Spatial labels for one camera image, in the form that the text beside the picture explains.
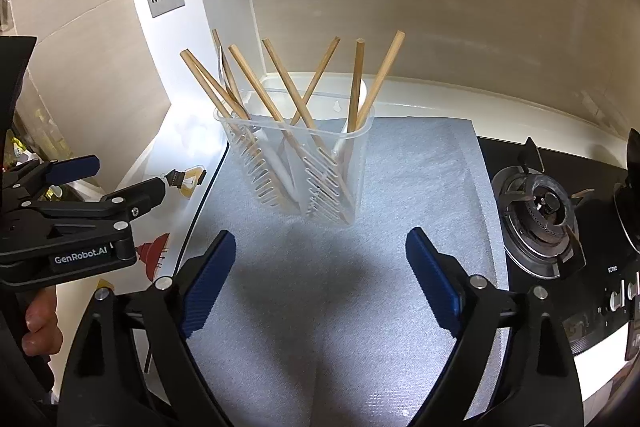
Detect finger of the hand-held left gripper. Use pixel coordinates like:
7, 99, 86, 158
4, 154, 101, 204
35, 178, 167, 233

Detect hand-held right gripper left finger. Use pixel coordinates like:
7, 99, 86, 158
62, 229, 237, 427

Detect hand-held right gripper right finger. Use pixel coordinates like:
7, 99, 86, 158
405, 227, 586, 427

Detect clear plastic utensil holder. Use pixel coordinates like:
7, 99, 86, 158
214, 79, 377, 228

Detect bunch of wooden chopsticks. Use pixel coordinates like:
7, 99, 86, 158
180, 29, 407, 228

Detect person's left hand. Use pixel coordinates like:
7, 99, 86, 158
22, 289, 60, 358

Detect colourful packaged goods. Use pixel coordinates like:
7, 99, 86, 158
7, 127, 56, 168

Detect white lantern-print cover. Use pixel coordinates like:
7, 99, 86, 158
55, 104, 236, 383

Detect grey woven mat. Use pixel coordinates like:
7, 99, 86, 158
145, 114, 513, 427

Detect gas stove burner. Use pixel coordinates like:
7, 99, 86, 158
492, 139, 587, 280

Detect white plastic utensil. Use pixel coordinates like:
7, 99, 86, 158
330, 127, 348, 160

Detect black gas cooktop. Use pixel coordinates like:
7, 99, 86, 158
475, 134, 640, 403

